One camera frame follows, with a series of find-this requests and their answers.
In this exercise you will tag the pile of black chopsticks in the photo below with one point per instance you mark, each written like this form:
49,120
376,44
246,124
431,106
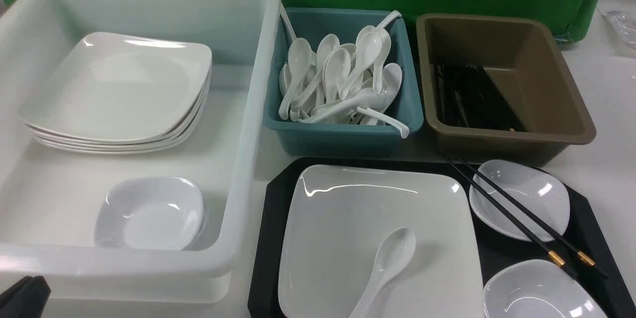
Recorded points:
468,98

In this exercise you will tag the brown plastic bin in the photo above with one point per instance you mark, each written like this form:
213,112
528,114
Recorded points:
527,67

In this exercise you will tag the clear plastic wrap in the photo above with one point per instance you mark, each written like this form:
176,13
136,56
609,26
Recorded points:
624,27

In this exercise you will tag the large white square plate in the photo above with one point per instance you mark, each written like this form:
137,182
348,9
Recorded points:
338,218

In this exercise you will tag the white small bowl in tub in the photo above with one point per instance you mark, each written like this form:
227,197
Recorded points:
151,213

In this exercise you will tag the large white plastic tub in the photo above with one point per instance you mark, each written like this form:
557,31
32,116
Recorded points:
50,198

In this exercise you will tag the white ceramic soup spoon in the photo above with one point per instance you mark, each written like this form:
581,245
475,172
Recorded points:
392,257

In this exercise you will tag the pile of white soup spoons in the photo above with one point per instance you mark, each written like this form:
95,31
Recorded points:
340,80

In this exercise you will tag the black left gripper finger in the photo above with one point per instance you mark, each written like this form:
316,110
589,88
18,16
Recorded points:
26,298

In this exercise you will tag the stack of white square plates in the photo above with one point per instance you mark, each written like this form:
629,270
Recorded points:
120,94

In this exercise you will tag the teal plastic bin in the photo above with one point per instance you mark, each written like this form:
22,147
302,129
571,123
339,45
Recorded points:
340,140

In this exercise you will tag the white small bowl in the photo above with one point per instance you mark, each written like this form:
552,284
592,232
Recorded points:
539,192
151,213
537,289

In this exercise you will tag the black plastic serving tray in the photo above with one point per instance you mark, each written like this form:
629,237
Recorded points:
496,252

